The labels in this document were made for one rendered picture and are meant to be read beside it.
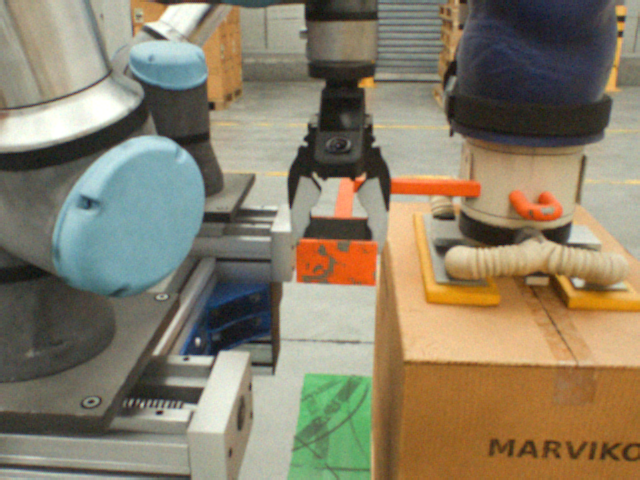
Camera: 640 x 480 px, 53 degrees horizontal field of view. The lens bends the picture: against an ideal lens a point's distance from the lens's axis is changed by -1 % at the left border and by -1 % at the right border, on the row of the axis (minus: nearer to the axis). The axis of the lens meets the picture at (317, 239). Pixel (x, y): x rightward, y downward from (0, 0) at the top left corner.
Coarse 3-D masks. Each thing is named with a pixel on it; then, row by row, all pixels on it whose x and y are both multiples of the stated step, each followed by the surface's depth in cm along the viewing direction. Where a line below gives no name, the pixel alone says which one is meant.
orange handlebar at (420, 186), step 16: (352, 192) 89; (400, 192) 95; (416, 192) 95; (432, 192) 95; (448, 192) 94; (464, 192) 94; (512, 192) 90; (544, 192) 90; (336, 208) 83; (352, 208) 85; (528, 208) 84; (544, 208) 84; (560, 208) 84
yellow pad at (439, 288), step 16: (416, 224) 113; (432, 240) 104; (432, 256) 98; (432, 272) 93; (432, 288) 88; (448, 288) 88; (464, 288) 89; (480, 288) 89; (496, 288) 89; (448, 304) 88; (464, 304) 88; (480, 304) 88; (496, 304) 87
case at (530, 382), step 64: (384, 256) 118; (384, 320) 114; (448, 320) 84; (512, 320) 84; (576, 320) 84; (384, 384) 109; (448, 384) 76; (512, 384) 76; (576, 384) 75; (384, 448) 105; (448, 448) 79; (512, 448) 79; (576, 448) 78
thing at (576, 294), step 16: (576, 224) 113; (560, 288) 90; (576, 288) 88; (592, 288) 88; (608, 288) 88; (624, 288) 88; (576, 304) 86; (592, 304) 86; (608, 304) 86; (624, 304) 86
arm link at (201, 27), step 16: (176, 16) 109; (192, 16) 109; (208, 16) 110; (224, 16) 114; (144, 32) 108; (160, 32) 107; (176, 32) 109; (192, 32) 110; (208, 32) 112; (128, 48) 109; (112, 64) 111
